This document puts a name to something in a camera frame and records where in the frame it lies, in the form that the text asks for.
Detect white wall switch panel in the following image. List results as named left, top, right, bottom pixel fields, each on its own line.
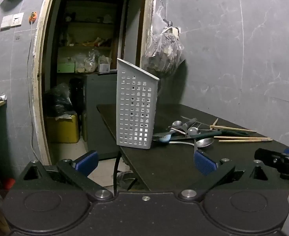
left=0, top=13, right=24, bottom=29

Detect black plastic bag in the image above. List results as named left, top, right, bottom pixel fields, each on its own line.
left=44, top=84, right=74, bottom=117

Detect white perforated utensil basket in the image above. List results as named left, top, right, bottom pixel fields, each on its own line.
left=116, top=58, right=160, bottom=150

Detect large metal spoon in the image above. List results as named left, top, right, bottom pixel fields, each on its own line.
left=169, top=138, right=215, bottom=148

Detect white door frame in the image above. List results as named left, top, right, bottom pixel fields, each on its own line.
left=32, top=0, right=158, bottom=165

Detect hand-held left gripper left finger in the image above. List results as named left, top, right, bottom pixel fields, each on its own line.
left=16, top=150, right=113, bottom=201

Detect green box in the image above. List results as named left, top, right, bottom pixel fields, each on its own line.
left=57, top=63, right=75, bottom=73

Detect yellow plastic container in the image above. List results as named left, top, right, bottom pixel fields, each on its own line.
left=46, top=113, right=79, bottom=143

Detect black handled scissors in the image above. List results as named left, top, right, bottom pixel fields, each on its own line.
left=174, top=128, right=250, bottom=141

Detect clear bags of goods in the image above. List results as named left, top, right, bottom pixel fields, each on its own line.
left=76, top=50, right=99, bottom=73

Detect white wall cable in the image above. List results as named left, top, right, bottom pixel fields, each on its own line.
left=27, top=21, right=37, bottom=158

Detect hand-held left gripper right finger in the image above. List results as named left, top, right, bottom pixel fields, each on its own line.
left=177, top=150, right=283, bottom=201

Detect dark metal fork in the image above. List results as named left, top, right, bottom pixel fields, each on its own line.
left=182, top=118, right=209, bottom=129

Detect wall water tap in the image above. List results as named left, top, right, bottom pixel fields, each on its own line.
left=163, top=18, right=181, bottom=37

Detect red round object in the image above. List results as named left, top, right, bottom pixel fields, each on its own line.
left=3, top=178, right=16, bottom=190

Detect white ceramic spoon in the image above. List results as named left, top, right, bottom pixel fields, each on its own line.
left=159, top=131, right=175, bottom=143

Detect clear empty plastic bag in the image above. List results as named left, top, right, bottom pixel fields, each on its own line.
left=155, top=0, right=166, bottom=33

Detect pile of food packets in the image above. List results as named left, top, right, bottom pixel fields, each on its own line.
left=82, top=37, right=112, bottom=47

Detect plastic bag of dried goods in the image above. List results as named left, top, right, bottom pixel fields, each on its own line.
left=144, top=28, right=185, bottom=79

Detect grey metal cabinet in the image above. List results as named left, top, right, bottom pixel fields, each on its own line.
left=83, top=72, right=118, bottom=154

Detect wooden shelf unit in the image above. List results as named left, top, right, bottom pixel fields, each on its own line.
left=50, top=0, right=125, bottom=75

